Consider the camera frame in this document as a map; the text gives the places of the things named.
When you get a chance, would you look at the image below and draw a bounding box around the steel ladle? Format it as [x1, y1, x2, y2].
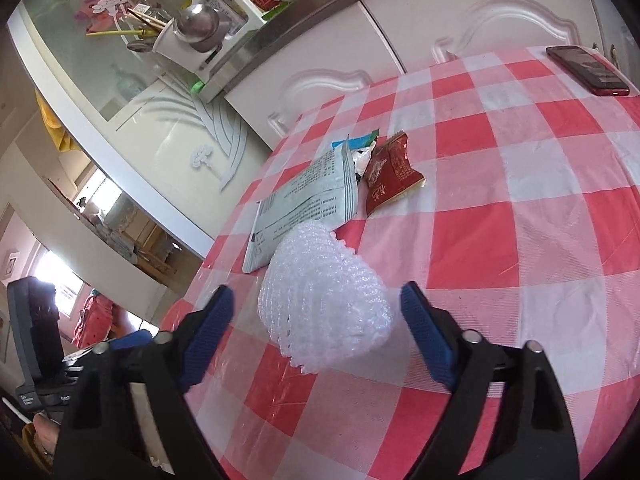
[172, 4, 228, 53]

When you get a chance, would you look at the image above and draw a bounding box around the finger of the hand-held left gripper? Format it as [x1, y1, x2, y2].
[107, 331, 156, 356]

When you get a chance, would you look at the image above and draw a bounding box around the white kitchen cabinet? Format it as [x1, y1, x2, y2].
[222, 0, 640, 153]

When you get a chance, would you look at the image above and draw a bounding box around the red patterned garment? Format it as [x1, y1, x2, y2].
[72, 292, 116, 348]

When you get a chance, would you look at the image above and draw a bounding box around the red smartphone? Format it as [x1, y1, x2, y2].
[545, 45, 632, 97]

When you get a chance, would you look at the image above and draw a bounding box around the person's left hand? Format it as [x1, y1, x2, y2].
[22, 412, 63, 471]

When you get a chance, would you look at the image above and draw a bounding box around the red snack wrapper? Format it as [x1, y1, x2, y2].
[361, 132, 426, 218]

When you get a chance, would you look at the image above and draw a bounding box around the silver foil wrapper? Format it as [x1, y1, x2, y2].
[350, 147, 376, 183]

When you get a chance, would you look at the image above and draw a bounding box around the frosted glass sliding door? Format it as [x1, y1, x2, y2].
[7, 0, 273, 246]

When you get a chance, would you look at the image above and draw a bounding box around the yellow cloth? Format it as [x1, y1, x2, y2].
[35, 90, 78, 153]

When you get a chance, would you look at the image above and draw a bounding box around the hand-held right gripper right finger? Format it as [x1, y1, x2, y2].
[400, 281, 581, 480]

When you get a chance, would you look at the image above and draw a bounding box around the red checked tablecloth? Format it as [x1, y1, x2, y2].
[159, 46, 640, 480]

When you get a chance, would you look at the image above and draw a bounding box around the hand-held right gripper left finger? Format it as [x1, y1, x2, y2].
[52, 284, 235, 480]

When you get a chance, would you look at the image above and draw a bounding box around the white utensil rack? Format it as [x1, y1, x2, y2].
[150, 0, 263, 71]

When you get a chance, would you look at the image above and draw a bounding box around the green snack wrapper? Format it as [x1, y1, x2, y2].
[332, 129, 381, 153]

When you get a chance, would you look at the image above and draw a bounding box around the grey printed snack packet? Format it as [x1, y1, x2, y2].
[241, 137, 358, 275]

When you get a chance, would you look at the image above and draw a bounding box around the white foam net sleeve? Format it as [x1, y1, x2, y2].
[257, 219, 393, 375]

